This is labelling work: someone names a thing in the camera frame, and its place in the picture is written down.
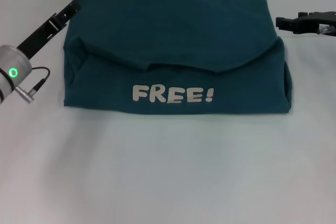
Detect teal blue shirt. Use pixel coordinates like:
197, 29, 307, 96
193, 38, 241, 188
64, 0, 293, 116

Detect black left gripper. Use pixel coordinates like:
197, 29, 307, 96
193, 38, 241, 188
15, 0, 82, 59

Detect left arm cable with plug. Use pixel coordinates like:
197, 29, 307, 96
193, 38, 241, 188
14, 66, 51, 96

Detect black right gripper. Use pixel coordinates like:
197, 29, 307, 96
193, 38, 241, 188
275, 10, 336, 36

